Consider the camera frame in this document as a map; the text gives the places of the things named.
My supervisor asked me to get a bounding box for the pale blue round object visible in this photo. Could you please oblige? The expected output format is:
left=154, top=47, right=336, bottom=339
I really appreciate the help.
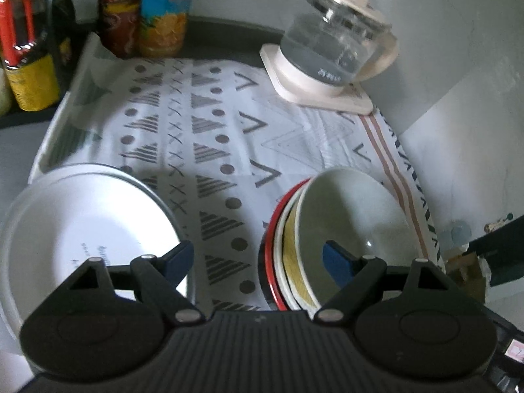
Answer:
left=448, top=219, right=471, bottom=250

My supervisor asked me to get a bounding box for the blue orange snack can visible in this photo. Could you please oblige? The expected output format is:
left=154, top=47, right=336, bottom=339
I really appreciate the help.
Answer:
left=137, top=0, right=201, bottom=58

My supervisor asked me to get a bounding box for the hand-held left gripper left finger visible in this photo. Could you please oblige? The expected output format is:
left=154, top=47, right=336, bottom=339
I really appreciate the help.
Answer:
left=67, top=240, right=206, bottom=329

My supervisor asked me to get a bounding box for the white patterned table cloth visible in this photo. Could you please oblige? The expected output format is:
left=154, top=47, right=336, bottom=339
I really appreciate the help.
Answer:
left=28, top=33, right=447, bottom=316

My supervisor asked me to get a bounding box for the glass kettle cream lid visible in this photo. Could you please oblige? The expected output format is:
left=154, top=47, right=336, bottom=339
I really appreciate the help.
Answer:
left=280, top=0, right=400, bottom=88

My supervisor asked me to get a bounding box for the brown cardboard box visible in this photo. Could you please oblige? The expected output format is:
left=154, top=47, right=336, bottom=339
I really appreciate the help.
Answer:
left=444, top=252, right=492, bottom=304

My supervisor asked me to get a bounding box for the yellow bottle red cap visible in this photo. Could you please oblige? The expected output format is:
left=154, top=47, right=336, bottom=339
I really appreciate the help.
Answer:
left=0, top=0, right=62, bottom=112

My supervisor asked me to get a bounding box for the black storage rack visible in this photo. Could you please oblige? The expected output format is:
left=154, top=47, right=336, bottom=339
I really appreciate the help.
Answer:
left=0, top=0, right=88, bottom=129

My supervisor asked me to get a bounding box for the grey-green ceramic bowl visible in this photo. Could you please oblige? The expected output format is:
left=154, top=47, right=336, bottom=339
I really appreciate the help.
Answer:
left=295, top=167, right=428, bottom=312

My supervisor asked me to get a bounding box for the dark green object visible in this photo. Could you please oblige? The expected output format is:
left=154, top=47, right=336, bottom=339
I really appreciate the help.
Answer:
left=467, top=209, right=524, bottom=291

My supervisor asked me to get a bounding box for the cream kettle base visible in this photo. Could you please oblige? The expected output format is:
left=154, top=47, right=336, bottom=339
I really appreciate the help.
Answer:
left=259, top=43, right=375, bottom=114

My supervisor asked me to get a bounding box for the large white plate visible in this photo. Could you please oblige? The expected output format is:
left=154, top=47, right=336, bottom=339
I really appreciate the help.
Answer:
left=0, top=163, right=197, bottom=361

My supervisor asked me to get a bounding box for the red snack can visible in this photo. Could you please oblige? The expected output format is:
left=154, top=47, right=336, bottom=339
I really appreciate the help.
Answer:
left=98, top=0, right=144, bottom=59

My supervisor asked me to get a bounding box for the white bowl yellow inside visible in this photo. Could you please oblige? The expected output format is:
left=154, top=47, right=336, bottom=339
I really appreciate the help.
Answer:
left=273, top=184, right=324, bottom=312

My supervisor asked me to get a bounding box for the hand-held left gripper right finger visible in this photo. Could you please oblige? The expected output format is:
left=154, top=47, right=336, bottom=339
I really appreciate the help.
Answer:
left=312, top=240, right=452, bottom=325

